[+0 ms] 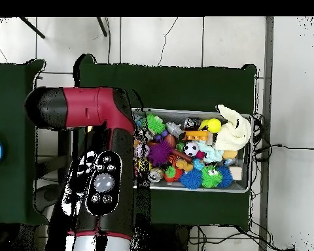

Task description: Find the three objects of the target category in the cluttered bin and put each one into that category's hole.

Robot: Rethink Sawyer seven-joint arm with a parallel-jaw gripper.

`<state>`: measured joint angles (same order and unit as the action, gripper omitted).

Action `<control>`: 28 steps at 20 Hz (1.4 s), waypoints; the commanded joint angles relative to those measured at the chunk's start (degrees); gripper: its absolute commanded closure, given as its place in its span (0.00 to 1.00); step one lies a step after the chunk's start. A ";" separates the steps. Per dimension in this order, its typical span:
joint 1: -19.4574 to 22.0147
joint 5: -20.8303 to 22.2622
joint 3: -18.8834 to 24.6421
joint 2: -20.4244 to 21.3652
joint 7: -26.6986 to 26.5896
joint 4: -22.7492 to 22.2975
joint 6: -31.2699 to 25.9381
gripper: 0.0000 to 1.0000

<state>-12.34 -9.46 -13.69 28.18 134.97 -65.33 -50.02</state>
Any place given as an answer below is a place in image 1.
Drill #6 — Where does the orange plastic grid block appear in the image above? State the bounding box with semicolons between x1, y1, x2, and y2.
183;130;210;142

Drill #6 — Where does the green covered side table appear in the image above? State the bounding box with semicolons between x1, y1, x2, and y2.
0;59;48;227

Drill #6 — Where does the plain yellow ball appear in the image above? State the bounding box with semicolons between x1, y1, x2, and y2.
201;118;223;134

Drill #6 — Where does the clear shallow bin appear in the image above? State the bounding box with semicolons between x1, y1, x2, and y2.
130;108;254;194

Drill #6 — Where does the green fuzzy monster toy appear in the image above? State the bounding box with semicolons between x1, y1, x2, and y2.
201;165;224;190

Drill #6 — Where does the cream knitted cloth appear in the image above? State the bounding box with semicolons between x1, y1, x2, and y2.
214;104;253;152

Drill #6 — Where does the small soccer ball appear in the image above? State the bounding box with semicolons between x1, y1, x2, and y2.
183;141;200;158

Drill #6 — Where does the black cable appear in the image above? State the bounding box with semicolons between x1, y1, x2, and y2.
253;142;314;158

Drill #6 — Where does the black tripod leg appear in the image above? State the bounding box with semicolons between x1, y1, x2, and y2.
96;16;109;38
18;16;46;40

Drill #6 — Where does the large blue spiky ball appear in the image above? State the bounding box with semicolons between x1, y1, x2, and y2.
179;168;203;190

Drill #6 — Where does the green spiky ball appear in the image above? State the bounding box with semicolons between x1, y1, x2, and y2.
146;114;167;136

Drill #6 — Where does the purple spiky ball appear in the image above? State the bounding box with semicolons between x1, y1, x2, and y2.
147;139;174;167

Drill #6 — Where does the dark green table cloth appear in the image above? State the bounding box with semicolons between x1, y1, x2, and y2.
72;53;258;232

